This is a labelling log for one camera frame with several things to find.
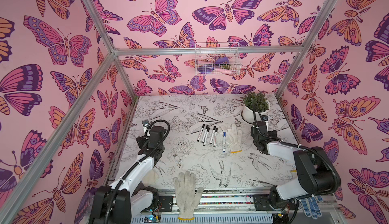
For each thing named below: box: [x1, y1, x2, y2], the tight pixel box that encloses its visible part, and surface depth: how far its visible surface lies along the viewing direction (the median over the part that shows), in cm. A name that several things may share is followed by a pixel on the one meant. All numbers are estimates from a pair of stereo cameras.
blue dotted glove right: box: [298, 195, 324, 220], surface depth 73 cm
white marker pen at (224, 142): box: [222, 131, 226, 153], surface depth 96 cm
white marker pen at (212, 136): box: [209, 125, 217, 145], surface depth 99 cm
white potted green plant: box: [241, 90, 270, 124], surface depth 96 cm
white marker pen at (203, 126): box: [197, 123, 206, 142], surface depth 102 cm
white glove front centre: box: [173, 170, 205, 221], surface depth 78 cm
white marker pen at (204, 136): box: [201, 124, 209, 144], surface depth 99 cm
